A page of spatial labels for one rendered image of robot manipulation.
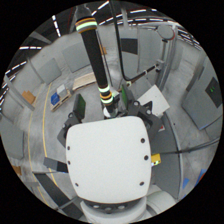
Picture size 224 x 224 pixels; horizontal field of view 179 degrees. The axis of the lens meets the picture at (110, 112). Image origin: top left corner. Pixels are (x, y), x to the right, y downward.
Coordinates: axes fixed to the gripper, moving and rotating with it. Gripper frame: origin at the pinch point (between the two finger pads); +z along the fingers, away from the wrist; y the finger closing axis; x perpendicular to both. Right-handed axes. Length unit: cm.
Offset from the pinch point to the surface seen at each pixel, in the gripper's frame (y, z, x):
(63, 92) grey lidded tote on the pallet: -195, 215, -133
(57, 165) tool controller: -57, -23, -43
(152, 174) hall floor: 68, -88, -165
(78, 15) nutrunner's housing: -1.3, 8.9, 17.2
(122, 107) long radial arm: 10, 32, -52
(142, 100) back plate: 31, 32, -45
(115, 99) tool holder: 2.8, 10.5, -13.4
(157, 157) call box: 35, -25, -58
